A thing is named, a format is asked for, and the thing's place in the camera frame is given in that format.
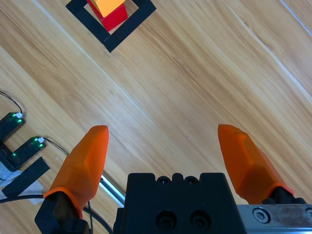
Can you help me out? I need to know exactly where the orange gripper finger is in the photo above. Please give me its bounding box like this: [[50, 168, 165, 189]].
[[34, 125, 110, 234], [217, 124, 305, 205]]

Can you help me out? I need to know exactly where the red cube block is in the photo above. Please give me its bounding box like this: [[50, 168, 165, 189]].
[[86, 0, 129, 32]]

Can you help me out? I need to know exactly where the yellow cube block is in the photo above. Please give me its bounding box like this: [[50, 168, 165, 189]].
[[91, 0, 126, 18]]

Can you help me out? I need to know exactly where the white tape patch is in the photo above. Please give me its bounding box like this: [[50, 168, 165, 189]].
[[0, 160, 46, 205]]

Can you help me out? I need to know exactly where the black tape strip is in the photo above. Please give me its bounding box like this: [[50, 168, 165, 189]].
[[1, 156, 51, 198]]

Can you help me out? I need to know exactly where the black module with green LEDs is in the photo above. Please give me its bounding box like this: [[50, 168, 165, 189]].
[[0, 112, 26, 144], [7, 136, 47, 169]]

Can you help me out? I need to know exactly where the black hub box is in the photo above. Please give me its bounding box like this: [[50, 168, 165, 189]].
[[0, 142, 15, 173]]

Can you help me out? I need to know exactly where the black tape square outline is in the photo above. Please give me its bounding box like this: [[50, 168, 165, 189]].
[[65, 0, 157, 53]]

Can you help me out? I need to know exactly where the thin black wire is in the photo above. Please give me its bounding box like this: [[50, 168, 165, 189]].
[[42, 137, 71, 156], [0, 90, 23, 116]]

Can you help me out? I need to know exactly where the silver aluminium rail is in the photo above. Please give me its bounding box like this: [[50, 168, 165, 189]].
[[99, 172, 127, 208]]

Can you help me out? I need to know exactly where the black cable on table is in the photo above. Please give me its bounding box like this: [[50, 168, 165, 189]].
[[0, 194, 114, 234]]

